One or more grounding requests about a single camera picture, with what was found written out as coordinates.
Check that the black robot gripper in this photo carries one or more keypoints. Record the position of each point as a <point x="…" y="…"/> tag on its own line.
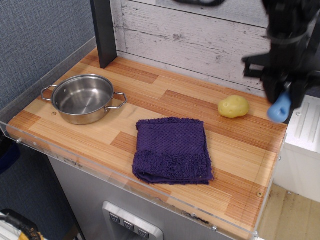
<point x="273" y="68"/>

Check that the blue grey plastic spoon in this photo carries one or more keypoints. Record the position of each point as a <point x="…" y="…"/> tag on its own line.
<point x="280" y="110"/>

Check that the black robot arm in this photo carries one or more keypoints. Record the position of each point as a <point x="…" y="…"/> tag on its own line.
<point x="293" y="17"/>

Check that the yellow plastic potato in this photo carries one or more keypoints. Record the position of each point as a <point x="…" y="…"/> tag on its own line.
<point x="233" y="106"/>

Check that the white side unit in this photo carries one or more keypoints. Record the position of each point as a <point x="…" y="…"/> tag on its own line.
<point x="298" y="168"/>

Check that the purple folded towel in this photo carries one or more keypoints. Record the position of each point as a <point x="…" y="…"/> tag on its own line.
<point x="172" y="151"/>

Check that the clear acrylic edge guard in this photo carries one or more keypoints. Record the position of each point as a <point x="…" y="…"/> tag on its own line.
<point x="244" y="152"/>

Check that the stainless steel pot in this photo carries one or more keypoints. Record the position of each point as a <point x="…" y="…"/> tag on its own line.
<point x="84" y="99"/>

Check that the silver button panel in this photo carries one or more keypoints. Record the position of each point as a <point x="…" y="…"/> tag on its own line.
<point x="124" y="225"/>

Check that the silver toy fridge cabinet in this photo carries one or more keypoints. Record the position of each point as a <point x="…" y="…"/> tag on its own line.
<point x="105" y="200"/>

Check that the yellow black object bottom left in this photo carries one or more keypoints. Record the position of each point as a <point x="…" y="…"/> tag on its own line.
<point x="14" y="226"/>

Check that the dark right vertical post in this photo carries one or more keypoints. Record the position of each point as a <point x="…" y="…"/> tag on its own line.
<point x="310" y="66"/>

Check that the dark vertical post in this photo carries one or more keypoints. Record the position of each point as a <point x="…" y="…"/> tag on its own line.
<point x="310" y="66"/>
<point x="104" y="31"/>

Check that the dark left vertical post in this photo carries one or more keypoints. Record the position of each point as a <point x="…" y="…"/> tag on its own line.
<point x="104" y="31"/>

